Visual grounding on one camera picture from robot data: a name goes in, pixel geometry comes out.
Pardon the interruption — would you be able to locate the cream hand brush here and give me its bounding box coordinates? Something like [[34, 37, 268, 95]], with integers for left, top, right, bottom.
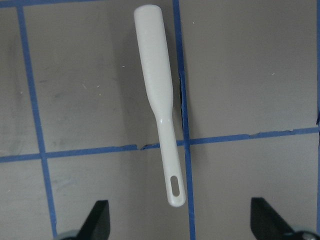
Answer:
[[133, 4, 186, 208]]

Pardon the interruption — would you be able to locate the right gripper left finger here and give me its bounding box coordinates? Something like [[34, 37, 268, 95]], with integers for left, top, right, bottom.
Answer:
[[76, 200, 110, 240]]

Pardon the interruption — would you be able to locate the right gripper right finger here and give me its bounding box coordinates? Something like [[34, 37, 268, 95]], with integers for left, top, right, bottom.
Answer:
[[250, 197, 296, 240]]

